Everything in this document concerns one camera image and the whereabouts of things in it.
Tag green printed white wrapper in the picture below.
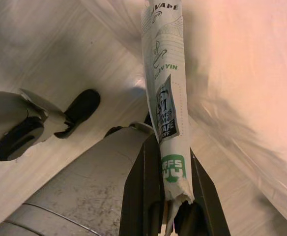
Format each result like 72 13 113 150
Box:
140 0 196 234

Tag silver robot right leg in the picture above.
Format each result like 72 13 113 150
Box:
0 122 156 236

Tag silver robot leg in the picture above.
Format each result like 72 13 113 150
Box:
0 122 156 236
0 88 101 162

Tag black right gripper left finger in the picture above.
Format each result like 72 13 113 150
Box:
118 134 169 236

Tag cream sheeted bed mattress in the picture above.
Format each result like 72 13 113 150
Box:
81 0 287 236

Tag silver robot left leg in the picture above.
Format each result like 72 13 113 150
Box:
0 88 101 162

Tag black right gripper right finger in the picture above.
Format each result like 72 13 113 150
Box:
175 149 231 236

